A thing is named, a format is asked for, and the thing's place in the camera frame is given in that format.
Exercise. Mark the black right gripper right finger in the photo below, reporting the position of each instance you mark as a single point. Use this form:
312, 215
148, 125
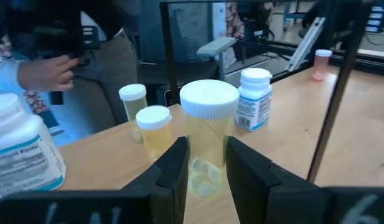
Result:
251, 180

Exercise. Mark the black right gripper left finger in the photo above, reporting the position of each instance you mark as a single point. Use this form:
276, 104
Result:
170, 177

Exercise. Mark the white supplement bottle blue label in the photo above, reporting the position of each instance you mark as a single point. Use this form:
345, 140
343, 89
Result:
23, 143
254, 99

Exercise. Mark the person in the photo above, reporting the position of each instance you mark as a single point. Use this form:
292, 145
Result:
110, 71

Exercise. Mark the grey office chair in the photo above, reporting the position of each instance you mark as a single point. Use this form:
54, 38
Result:
216, 46

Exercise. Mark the white aluminium bar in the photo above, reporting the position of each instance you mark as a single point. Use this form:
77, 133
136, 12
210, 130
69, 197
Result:
307, 40

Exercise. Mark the person's hand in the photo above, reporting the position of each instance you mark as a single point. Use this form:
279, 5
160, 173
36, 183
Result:
48, 73

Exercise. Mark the black aluminium table frame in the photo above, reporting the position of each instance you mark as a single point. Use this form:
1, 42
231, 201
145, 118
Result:
350, 60

